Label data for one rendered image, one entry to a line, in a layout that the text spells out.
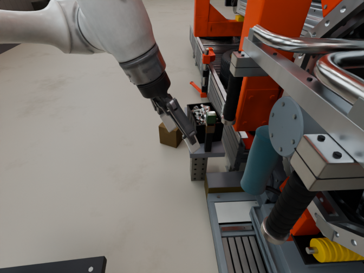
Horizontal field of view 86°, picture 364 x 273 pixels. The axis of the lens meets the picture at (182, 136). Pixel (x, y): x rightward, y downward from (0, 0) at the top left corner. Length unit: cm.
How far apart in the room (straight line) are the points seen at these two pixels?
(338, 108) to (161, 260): 104
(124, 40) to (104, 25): 4
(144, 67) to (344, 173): 35
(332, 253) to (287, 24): 70
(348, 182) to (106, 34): 41
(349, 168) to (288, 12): 64
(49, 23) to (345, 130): 52
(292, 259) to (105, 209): 100
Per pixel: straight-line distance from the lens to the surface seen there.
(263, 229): 40
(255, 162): 67
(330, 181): 28
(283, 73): 38
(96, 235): 129
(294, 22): 85
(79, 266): 91
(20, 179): 180
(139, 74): 42
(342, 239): 62
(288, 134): 45
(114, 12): 39
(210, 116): 81
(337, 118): 28
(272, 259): 105
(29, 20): 52
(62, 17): 51
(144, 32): 41
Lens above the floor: 110
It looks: 39 degrees down
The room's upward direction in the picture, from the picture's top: straight up
